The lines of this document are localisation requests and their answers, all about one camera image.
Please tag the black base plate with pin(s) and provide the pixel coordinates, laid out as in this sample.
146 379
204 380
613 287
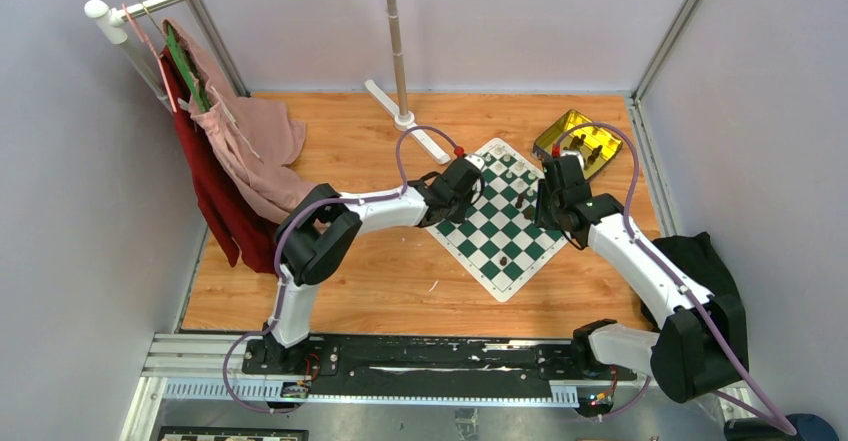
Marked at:
428 367

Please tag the white rack bar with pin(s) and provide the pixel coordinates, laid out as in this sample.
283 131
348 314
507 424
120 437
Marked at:
111 22

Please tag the yellow tin box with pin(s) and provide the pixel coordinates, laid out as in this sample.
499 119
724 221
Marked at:
598 146

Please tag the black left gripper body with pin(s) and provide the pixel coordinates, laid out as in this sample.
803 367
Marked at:
459 207

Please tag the white clothes rack stand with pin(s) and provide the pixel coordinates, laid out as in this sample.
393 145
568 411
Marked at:
398 108

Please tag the green white chess mat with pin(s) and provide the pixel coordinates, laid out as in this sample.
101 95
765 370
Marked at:
495 227

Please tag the black cloth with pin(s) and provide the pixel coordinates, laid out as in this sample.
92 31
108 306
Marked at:
698 259

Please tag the green hanger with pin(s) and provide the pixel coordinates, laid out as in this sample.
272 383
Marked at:
186 67

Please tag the red cloth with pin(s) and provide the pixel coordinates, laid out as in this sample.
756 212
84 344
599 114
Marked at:
242 233

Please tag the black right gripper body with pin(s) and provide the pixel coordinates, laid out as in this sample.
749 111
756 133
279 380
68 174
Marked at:
548 206

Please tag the pink cloth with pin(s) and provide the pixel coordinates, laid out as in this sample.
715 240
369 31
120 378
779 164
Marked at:
253 139

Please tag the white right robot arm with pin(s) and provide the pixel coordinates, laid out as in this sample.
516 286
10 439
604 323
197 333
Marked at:
700 345

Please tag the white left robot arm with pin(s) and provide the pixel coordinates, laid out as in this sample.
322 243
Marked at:
314 240

